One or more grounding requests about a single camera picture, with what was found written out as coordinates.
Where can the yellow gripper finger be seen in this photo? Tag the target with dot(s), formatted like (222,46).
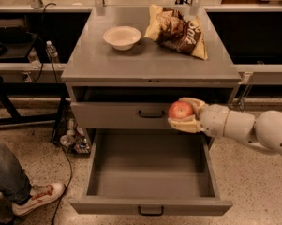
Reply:
(197,104)
(189,124)

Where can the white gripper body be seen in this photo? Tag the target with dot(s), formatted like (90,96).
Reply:
(214,120)

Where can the red apple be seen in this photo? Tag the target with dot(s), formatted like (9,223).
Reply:
(180,110)

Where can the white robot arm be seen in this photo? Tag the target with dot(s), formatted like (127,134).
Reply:
(262,133)

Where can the open grey bottom drawer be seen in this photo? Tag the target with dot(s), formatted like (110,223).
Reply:
(150,173)

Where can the grey drawer cabinet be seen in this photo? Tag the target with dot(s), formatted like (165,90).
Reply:
(147,73)

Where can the closed grey middle drawer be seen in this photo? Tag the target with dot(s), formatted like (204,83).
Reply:
(121,115)

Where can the yellow brown chip bag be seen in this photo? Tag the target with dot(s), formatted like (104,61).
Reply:
(169,28)

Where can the white bowl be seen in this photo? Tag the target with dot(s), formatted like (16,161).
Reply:
(122,38)

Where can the clutter pile on floor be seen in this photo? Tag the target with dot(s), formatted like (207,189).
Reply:
(74,140)

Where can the clear plastic water bottle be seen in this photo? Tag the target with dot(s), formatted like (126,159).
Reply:
(52,53)

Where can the white red sneaker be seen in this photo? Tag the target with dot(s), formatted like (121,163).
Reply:
(39,196)

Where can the blue jeans leg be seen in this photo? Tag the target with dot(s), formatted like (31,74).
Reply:
(14,183)

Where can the black metal table frame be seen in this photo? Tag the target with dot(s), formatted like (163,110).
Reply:
(31,103)

